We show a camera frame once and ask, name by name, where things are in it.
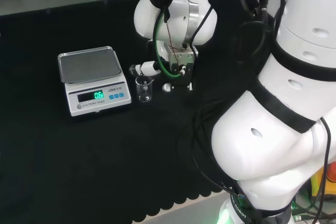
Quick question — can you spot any small clear glass beaker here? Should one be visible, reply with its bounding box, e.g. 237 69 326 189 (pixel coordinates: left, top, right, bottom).
135 76 154 103

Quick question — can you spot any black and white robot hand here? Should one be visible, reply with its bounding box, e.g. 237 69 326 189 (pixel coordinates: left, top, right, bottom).
129 39 198 93

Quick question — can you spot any black bench cloth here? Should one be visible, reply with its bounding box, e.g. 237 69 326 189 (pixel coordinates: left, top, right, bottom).
0 0 274 224

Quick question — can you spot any green cable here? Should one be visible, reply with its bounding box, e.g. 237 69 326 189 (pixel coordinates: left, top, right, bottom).
153 0 215 79

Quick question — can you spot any yellow stop button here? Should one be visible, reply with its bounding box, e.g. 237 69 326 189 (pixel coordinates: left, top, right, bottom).
311 160 336 199

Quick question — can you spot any black cable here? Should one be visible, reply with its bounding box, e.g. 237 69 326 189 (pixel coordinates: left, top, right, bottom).
313 116 331 224

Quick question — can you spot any white electronic balance steel pan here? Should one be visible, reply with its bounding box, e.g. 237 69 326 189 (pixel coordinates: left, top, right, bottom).
57 46 132 118

